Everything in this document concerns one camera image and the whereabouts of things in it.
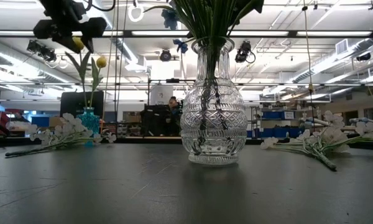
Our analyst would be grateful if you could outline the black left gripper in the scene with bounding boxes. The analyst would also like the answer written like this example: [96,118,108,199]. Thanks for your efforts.
[33,0,108,53]

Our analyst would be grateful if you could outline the white artificial flower bunch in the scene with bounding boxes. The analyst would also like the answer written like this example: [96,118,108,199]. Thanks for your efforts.
[4,112,117,159]
[260,110,373,172]

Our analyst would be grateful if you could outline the blue artificial flower bunch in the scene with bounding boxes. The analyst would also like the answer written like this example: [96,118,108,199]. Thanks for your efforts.
[142,0,265,78]

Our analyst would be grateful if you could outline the clear cut-glass vase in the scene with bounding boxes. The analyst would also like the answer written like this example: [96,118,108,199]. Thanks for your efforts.
[179,37,249,166]

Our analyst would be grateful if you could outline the teal glass vase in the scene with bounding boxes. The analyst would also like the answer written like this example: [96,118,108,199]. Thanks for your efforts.
[76,106,101,147]

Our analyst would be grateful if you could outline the black monitor panel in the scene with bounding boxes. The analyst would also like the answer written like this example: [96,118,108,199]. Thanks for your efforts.
[60,91,104,119]

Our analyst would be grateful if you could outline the round black ceiling lamp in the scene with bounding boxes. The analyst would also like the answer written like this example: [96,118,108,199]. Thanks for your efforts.
[159,49,173,62]

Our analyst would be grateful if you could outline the red storage bins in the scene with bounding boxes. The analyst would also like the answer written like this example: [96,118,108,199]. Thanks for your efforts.
[0,108,27,138]

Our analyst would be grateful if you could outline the black background equipment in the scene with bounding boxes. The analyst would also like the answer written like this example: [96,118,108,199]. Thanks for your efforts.
[139,104,182,137]

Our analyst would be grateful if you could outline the person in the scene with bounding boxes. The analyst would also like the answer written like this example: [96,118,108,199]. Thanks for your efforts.
[167,95,184,116]

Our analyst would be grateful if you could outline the shelf with blue bins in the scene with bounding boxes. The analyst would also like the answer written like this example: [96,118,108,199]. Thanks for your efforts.
[247,104,304,139]

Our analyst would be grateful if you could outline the black ceiling camera cluster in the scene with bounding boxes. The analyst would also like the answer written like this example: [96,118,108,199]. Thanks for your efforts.
[26,39,58,63]

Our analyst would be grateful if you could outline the white hanging ring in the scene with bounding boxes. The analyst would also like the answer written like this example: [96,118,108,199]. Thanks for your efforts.
[127,2,145,23]

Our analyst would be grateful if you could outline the silver ventilation duct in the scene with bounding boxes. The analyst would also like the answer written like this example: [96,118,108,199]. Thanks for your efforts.
[262,39,373,97]
[0,37,81,93]

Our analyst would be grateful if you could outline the black hanging cable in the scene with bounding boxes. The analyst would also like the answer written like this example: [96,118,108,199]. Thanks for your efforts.
[113,0,119,123]

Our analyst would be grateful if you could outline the black background frame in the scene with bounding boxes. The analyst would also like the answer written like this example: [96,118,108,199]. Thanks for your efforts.
[147,78,196,106]

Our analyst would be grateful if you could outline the black overhead frame bar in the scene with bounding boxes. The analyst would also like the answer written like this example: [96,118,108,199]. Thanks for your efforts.
[0,29,373,39]

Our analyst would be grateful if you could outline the yellow hanging cable with plug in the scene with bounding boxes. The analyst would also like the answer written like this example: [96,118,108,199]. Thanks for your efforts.
[301,0,315,139]

